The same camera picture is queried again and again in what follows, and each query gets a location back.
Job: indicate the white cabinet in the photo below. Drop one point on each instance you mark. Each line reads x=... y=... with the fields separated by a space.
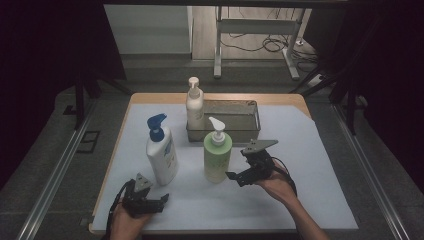
x=150 y=30

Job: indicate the white bottle with blue pump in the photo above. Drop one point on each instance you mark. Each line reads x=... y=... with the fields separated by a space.
x=162 y=160

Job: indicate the green bottle with white pump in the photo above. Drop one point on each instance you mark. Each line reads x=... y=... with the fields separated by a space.
x=217 y=160

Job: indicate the aluminium rail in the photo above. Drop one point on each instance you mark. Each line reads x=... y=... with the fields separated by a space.
x=56 y=173
x=366 y=166

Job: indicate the person's right hand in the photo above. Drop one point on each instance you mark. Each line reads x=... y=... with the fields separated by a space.
x=280 y=186

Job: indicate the person's left hand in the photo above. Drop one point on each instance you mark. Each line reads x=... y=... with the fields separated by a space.
x=126 y=226

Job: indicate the cream pump bottle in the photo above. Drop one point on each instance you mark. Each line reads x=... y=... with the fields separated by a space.
x=195 y=110

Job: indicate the black metal stand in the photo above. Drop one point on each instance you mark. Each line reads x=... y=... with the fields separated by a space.
x=80 y=100
x=350 y=100

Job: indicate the grey metal mesh basket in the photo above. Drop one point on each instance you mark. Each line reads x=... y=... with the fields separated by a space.
x=236 y=116

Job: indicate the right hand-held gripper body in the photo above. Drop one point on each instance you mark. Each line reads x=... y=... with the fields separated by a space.
x=260 y=165

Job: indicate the white power strip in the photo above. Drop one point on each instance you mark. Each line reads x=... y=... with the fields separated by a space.
x=316 y=81

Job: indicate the dark curtain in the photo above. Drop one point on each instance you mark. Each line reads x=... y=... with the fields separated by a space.
x=393 y=66
x=40 y=50

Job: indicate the pale blue table mat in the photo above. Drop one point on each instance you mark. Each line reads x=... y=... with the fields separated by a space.
x=216 y=206

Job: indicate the white desk frame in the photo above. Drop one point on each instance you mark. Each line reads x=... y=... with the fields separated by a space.
x=256 y=26

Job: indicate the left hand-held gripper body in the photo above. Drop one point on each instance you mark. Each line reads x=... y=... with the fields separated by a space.
x=136 y=200

